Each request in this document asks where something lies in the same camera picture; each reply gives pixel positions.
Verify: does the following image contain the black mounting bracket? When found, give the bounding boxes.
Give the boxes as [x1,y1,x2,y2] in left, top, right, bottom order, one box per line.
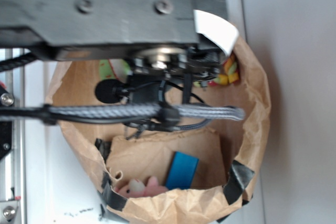
[1,81,15,161]

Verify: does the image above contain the pink plush animal toy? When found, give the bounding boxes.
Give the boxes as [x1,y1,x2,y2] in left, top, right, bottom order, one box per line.
[114,176,168,198]

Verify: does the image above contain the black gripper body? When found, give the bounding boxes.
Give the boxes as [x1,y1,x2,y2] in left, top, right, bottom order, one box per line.
[125,45,226,103]

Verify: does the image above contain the aluminium frame rail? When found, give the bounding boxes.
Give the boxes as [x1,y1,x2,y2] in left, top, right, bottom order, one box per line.
[0,48,28,224]

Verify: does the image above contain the multicolour rope ring toy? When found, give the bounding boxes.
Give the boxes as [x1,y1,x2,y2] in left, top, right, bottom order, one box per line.
[193,54,240,88]

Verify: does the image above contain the green plush animal toy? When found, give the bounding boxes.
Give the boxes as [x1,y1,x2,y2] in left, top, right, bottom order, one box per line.
[99,59,132,83]

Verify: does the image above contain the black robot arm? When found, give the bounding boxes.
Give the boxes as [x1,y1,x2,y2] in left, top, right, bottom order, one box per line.
[1,0,239,103]

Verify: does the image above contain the white plastic tray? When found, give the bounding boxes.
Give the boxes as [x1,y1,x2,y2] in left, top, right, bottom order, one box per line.
[24,0,266,223]

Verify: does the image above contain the blue rectangular block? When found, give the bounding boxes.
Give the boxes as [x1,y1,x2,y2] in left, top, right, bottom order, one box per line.
[165,152,199,190]

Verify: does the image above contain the brown paper bag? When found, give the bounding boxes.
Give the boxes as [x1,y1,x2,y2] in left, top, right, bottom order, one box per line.
[60,38,271,223]

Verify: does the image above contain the grey braided cable sleeve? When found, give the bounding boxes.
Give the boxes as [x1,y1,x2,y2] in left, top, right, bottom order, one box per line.
[0,103,246,125]

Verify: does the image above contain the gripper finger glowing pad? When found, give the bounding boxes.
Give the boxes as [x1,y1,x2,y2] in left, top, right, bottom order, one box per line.
[193,9,239,54]

